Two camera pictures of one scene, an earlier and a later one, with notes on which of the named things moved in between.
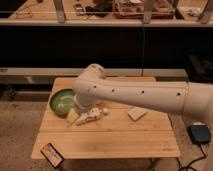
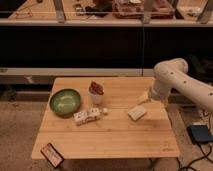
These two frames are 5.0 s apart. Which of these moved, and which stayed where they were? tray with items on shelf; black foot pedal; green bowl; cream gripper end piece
Moved: cream gripper end piece
Stayed: black foot pedal; green bowl; tray with items on shelf
